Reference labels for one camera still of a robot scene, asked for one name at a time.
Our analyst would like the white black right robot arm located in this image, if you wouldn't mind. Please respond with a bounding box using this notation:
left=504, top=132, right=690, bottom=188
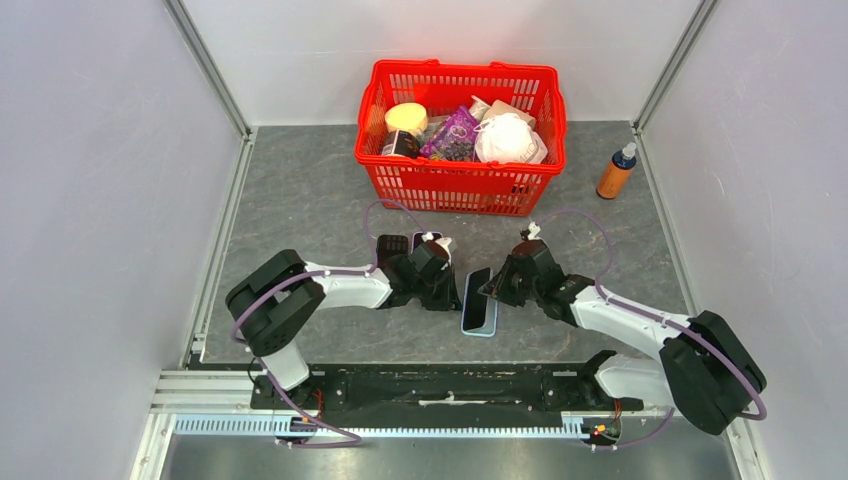
left=479, top=239, right=767, bottom=435

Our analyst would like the orange spray bottle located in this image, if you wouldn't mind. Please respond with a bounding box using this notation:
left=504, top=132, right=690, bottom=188
left=595, top=142, right=637, bottom=200

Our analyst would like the purple snack bag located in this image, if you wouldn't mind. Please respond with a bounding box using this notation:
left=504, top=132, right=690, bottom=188
left=420, top=106, right=480, bottom=161

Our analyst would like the small black smartphone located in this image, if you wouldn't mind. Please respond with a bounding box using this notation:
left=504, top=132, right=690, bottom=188
left=462, top=266, right=495, bottom=333

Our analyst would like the red plastic shopping basket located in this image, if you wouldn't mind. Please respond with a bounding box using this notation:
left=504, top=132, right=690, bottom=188
left=354, top=59, right=567, bottom=216

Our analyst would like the light blue phone case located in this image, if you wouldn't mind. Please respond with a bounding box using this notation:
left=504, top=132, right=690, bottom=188
left=460, top=267, right=499, bottom=338

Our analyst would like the lilac phone case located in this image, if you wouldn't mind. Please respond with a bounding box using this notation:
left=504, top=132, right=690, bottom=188
left=411, top=231, right=441, bottom=252

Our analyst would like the white slotted cable duct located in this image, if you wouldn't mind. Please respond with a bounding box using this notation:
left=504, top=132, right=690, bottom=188
left=173, top=414, right=588, bottom=439

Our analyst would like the brown paper package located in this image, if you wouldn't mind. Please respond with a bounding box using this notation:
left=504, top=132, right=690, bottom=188
left=483, top=100, right=536, bottom=129

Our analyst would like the white plastic bag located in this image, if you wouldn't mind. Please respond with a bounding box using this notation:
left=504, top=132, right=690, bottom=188
left=474, top=113, right=548, bottom=164

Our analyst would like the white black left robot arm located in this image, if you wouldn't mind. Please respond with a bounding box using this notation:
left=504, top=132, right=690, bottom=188
left=225, top=232, right=462, bottom=409

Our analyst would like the black phone case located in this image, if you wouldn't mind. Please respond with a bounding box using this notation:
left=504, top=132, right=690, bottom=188
left=376, top=234, right=410, bottom=268

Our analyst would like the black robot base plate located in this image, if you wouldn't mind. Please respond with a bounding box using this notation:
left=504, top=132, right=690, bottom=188
left=288, top=363, right=644, bottom=429

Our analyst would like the black jar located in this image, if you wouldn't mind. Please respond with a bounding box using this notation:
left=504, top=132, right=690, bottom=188
left=380, top=130, right=420, bottom=159

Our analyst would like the yellow lidded round tub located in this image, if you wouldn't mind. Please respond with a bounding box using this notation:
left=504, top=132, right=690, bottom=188
left=384, top=102, right=429, bottom=136

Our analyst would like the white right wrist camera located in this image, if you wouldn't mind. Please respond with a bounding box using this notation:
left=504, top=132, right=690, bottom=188
left=520, top=221, right=541, bottom=241

